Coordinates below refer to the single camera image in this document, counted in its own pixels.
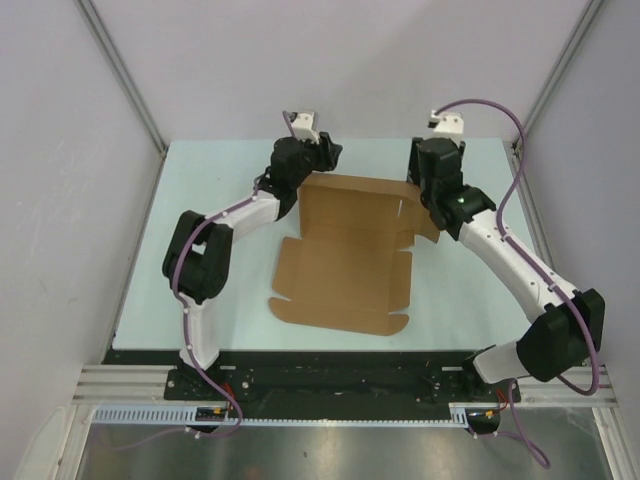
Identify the aluminium front rail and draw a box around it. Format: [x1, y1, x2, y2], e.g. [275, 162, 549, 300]
[72, 365, 618, 408]

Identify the grey slotted cable duct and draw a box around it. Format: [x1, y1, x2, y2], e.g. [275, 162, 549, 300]
[92, 404, 501, 428]

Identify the aluminium frame post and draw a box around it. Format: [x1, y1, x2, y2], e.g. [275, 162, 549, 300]
[74, 0, 168, 158]
[509, 0, 606, 151]

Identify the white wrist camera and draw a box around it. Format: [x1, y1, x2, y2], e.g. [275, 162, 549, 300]
[428, 110, 464, 141]
[286, 110, 320, 144]

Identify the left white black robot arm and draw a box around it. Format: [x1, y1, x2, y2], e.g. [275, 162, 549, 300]
[162, 132, 343, 400]

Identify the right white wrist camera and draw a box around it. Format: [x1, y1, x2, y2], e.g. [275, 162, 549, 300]
[428, 110, 464, 141]

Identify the brown cardboard box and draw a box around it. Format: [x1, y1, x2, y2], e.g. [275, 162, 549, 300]
[269, 173, 440, 336]

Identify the right aluminium frame post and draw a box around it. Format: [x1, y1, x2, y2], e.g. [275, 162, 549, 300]
[509, 0, 606, 151]

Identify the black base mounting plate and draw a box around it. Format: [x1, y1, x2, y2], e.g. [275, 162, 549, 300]
[103, 349, 524, 406]

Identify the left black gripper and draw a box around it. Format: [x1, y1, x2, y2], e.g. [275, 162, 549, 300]
[290, 133, 341, 189]

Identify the left aluminium frame post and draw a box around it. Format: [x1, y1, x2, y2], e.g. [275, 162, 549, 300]
[74, 0, 168, 158]

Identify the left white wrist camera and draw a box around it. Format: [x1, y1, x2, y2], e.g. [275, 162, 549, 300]
[286, 110, 320, 144]

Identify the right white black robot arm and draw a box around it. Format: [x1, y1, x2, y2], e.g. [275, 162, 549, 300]
[408, 137, 605, 401]

